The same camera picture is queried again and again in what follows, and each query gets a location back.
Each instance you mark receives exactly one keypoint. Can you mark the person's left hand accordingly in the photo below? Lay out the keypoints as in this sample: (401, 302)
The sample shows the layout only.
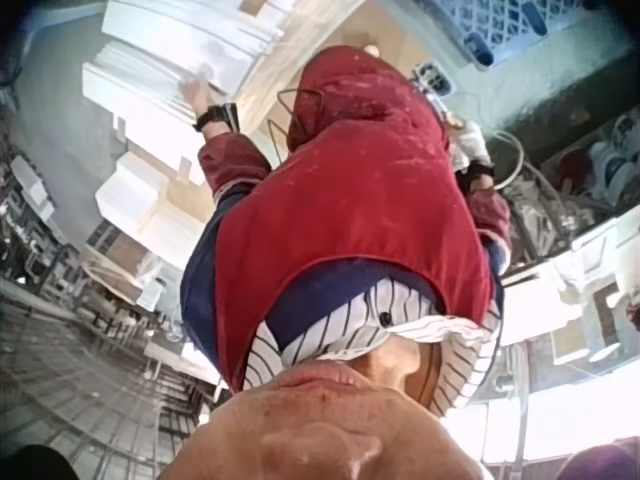
(196, 95)

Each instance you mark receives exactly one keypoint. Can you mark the metal grid rack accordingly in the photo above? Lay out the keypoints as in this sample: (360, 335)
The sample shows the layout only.
(75, 350)

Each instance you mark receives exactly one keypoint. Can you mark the white workbench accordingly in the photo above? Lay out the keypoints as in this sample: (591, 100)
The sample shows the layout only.
(580, 280)

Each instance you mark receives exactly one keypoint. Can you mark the blue plastic crate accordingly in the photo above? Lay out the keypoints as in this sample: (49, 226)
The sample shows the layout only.
(490, 30)

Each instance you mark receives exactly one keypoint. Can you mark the white wooden furniture parts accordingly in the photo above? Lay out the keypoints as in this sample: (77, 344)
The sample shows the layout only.
(145, 200)

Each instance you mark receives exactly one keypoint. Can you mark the stack of white boards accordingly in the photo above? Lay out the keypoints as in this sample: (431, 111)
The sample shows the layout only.
(160, 60)

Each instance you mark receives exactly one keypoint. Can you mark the person's right hand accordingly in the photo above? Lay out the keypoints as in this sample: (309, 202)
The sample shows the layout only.
(467, 142)

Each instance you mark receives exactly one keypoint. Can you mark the black wrist band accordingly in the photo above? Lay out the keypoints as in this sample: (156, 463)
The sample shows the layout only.
(216, 116)
(477, 175)

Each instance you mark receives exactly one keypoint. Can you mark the silver spray gun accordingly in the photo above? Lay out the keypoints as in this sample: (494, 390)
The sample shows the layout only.
(433, 80)

